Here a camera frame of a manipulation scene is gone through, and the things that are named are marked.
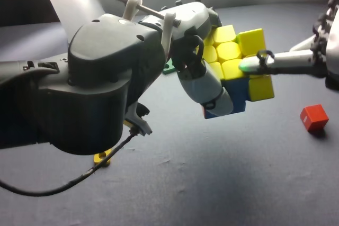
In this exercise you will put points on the Rubik's cube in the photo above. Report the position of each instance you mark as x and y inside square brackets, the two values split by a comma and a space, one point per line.
[227, 51]

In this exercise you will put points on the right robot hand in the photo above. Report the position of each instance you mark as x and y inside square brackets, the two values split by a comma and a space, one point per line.
[296, 60]

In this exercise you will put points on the yellow two-hole flat piece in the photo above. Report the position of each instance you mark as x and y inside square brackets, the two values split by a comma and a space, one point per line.
[102, 159]

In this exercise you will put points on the green pentagon piece with holes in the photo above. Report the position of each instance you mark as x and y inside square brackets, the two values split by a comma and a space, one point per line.
[169, 68]

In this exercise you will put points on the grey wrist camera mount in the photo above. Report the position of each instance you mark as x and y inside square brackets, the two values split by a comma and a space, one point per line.
[137, 121]

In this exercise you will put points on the grey table cloth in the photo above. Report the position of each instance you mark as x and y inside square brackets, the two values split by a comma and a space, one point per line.
[238, 183]

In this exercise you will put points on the red cube block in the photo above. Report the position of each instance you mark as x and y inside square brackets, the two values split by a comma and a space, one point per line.
[315, 117]

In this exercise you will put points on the white backdrop sheet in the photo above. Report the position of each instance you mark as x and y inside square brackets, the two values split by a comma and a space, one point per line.
[79, 3]

